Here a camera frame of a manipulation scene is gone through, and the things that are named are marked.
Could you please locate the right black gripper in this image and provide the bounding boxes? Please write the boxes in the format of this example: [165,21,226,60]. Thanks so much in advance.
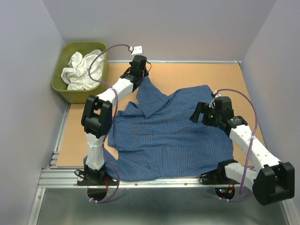
[189,102,222,127]

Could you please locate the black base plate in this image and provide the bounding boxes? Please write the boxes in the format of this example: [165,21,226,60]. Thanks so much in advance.
[74,170,118,187]
[199,168,240,185]

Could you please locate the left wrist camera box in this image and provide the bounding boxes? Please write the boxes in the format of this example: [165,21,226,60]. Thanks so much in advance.
[129,45,143,55]

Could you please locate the blue checkered long sleeve shirt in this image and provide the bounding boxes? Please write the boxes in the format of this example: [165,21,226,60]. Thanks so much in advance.
[105,78,233,181]

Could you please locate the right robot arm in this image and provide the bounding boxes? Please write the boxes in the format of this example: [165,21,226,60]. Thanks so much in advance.
[190,97,295,206]

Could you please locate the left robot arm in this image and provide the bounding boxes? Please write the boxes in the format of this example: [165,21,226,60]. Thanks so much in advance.
[81,55,148,185]

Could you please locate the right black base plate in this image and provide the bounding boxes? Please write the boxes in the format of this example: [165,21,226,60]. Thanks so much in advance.
[199,168,240,185]

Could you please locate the aluminium mounting rail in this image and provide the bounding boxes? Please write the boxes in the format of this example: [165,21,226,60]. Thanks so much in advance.
[28,104,300,225]

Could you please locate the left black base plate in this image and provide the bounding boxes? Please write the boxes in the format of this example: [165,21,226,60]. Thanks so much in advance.
[74,170,118,187]

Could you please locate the white crumpled shirt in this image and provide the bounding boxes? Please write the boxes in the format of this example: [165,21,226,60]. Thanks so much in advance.
[61,49,104,90]

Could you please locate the green plastic bin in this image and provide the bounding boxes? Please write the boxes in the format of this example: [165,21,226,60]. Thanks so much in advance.
[51,41,107,104]

